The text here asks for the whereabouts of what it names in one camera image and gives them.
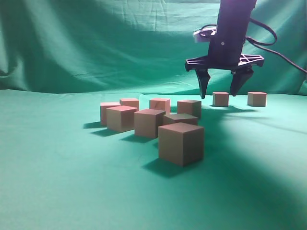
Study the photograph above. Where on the right-column cube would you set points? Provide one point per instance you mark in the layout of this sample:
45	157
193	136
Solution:
147	122
257	99
181	143

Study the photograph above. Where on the pink wooden cube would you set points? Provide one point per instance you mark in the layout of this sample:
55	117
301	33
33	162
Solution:
160	104
132	102

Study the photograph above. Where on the left-column cube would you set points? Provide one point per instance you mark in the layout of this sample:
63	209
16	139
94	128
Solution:
103	107
177	118
120	118
221	99

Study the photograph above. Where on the green cloth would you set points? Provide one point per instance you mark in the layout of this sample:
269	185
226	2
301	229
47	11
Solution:
61	170

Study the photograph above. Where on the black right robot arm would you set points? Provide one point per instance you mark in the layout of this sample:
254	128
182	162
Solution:
233	19

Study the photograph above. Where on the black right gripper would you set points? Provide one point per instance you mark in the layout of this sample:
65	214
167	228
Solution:
224	55

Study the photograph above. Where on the wrist camera with white tag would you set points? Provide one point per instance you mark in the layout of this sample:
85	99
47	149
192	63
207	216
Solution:
205	33

